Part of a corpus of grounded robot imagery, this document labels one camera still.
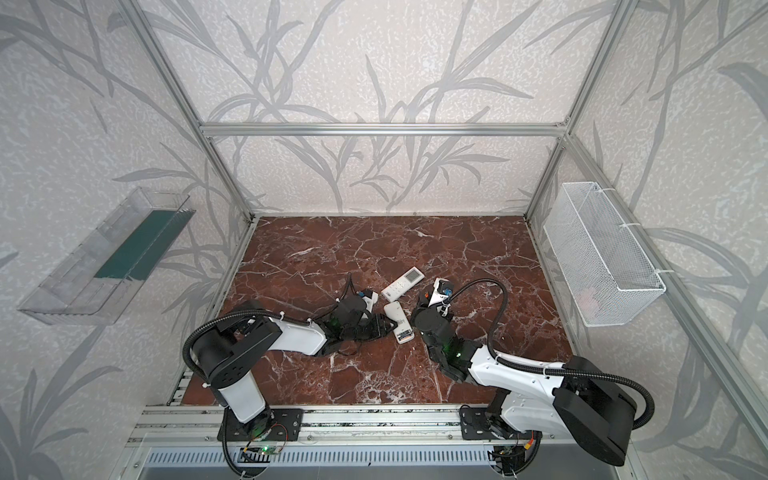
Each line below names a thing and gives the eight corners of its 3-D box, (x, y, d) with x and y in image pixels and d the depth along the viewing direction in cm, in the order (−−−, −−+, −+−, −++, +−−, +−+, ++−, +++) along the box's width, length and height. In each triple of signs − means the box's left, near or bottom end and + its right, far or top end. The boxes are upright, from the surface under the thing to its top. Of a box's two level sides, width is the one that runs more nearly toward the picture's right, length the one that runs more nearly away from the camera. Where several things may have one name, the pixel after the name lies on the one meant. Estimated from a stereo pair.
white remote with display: (390, 303, 98) (390, 300, 96) (380, 293, 101) (380, 290, 99) (424, 278, 105) (424, 274, 103) (414, 269, 107) (414, 265, 105)
